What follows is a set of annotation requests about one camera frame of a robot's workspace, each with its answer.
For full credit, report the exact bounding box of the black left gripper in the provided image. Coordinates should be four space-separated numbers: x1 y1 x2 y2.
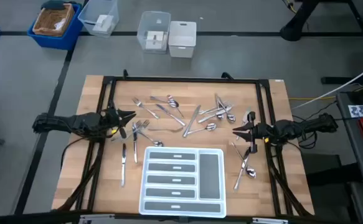
100 99 137 140

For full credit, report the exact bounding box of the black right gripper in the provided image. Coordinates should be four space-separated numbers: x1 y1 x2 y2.
232 111 271 154

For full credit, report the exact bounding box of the silver spoon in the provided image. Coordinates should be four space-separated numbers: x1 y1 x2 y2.
136 129 164 147
167 94 185 119
217 95 237 123
186 122 217 136
231 142 257 179
149 95 179 109

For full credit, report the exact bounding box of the white cutlery organizer tray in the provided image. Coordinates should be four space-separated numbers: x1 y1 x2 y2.
138 146 227 218

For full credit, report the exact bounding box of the white cardboard box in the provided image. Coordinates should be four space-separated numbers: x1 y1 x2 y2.
145 30 166 50
92 14 114 33

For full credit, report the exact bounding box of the white plastic storage bin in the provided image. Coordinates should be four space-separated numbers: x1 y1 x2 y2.
167 21 197 58

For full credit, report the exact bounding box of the black floor bar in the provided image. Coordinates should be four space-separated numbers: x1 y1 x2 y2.
321 76 363 85

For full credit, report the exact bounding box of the clear plastic storage bin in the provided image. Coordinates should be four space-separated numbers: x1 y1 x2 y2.
136 11 172 55
77 0 120 38

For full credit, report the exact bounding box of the blue plastic bin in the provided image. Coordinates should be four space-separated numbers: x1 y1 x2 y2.
27 2 84 50

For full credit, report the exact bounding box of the dark grey side table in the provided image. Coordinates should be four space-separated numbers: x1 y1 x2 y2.
335 83 363 189

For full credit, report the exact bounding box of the white crumpled paper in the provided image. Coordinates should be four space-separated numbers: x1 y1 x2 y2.
54 17 67 31

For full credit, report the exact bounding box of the brown wicker basket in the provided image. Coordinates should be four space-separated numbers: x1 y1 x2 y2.
32 2 75 37

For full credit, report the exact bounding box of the black metal crossbar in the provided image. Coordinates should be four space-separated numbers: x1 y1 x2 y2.
0 210 334 224

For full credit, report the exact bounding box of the black cloth bundle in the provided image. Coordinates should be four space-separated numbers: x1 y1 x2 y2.
40 0 66 11

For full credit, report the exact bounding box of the black looped cable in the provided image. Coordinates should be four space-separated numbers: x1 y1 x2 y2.
291 114 319 151

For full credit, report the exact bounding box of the black floor cable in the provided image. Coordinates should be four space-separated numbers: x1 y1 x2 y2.
59 136 90 170

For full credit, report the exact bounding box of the silver metal bracket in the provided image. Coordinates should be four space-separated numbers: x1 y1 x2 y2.
78 213 116 224
252 217 290 224

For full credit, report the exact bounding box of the black desk leg frame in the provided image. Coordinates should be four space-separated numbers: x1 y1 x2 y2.
279 0 363 62

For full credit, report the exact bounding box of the white cable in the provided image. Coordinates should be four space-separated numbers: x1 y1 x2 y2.
291 60 363 110

